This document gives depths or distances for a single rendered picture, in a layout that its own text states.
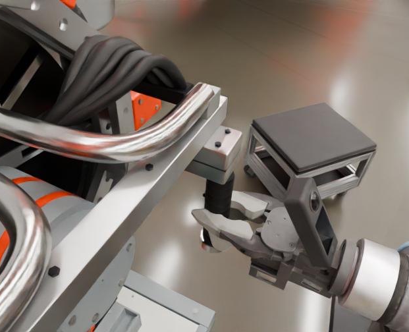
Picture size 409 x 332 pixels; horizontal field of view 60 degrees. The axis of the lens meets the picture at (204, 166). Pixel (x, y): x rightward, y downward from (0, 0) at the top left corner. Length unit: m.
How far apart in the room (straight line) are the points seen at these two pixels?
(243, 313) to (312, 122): 0.82
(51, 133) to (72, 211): 0.10
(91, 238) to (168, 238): 1.21
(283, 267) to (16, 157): 0.42
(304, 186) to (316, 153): 1.01
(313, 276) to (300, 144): 0.98
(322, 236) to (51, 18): 0.39
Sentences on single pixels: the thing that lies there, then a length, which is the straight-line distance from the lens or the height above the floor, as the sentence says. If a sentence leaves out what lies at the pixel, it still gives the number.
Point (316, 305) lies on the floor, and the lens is 1.41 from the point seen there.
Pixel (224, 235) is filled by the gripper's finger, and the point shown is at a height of 0.83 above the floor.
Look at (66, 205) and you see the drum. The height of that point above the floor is 0.91.
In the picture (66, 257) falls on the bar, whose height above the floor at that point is 0.98.
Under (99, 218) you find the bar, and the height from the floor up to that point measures 0.98.
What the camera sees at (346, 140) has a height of 0.34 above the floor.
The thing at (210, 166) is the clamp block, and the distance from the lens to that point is 0.41.
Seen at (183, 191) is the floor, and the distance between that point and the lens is 1.65.
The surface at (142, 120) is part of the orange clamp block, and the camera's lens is 0.64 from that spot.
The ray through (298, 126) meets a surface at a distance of 1.54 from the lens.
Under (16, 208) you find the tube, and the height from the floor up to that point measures 1.01.
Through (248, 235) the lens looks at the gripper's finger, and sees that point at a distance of 0.46.
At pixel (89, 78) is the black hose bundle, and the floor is 1.02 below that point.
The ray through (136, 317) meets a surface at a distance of 1.14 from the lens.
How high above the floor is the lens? 1.20
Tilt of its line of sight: 43 degrees down
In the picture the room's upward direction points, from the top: 3 degrees clockwise
